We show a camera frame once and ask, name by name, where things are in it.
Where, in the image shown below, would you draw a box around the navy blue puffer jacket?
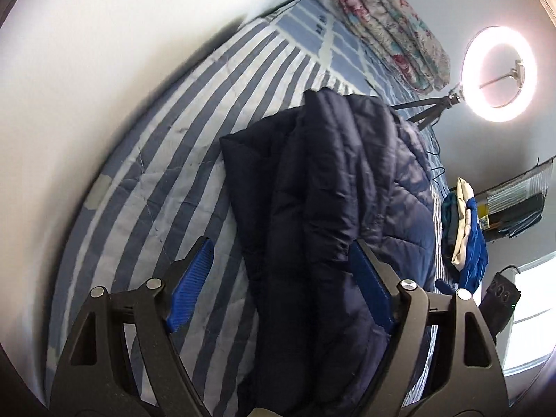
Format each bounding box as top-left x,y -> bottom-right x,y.
221,88 -> 435,416

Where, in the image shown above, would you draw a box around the dark hanging clothes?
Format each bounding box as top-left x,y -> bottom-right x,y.
482,193 -> 546,242

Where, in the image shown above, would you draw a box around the blue folded garment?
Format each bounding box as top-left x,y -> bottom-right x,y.
435,177 -> 488,295

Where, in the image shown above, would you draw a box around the yellow green box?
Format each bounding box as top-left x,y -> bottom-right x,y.
477,201 -> 490,231

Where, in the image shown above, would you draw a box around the blue striped bed quilt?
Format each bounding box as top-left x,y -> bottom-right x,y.
45,19 -> 453,417

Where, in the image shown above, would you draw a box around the striped hanging cloth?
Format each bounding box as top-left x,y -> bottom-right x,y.
486,162 -> 553,215

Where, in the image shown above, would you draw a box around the black mini tripod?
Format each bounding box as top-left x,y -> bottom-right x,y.
392,90 -> 464,131

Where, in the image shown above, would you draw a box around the floral folded quilt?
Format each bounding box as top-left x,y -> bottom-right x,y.
333,0 -> 450,94

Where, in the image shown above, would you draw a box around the blue checked bed sheet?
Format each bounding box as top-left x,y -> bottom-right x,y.
266,0 -> 417,106

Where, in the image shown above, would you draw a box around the bright ring light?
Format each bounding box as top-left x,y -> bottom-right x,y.
460,25 -> 538,123

